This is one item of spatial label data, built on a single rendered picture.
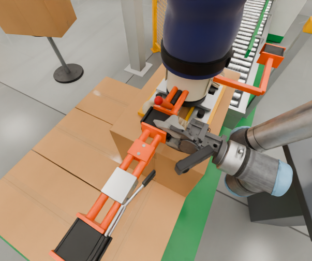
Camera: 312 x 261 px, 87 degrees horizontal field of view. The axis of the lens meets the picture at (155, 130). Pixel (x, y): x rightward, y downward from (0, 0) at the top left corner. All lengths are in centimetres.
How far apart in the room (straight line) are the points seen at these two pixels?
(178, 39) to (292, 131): 38
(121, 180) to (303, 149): 94
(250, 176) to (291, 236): 137
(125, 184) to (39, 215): 77
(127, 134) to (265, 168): 46
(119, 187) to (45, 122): 185
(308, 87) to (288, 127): 242
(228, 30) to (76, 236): 58
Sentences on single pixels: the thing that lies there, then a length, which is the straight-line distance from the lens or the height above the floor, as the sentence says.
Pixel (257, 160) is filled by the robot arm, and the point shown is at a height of 112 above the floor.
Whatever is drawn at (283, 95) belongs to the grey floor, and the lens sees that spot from 264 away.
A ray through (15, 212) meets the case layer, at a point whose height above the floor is 54.
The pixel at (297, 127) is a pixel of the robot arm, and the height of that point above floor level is 116.
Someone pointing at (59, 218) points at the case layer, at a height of 54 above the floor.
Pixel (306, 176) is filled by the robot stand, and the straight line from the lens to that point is 105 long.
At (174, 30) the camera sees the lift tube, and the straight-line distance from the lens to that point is 51.
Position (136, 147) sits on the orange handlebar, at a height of 109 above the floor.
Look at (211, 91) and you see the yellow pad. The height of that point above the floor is 99.
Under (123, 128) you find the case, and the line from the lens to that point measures 67.
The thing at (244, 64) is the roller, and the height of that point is 54.
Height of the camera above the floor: 150
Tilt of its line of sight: 58 degrees down
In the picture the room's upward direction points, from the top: straight up
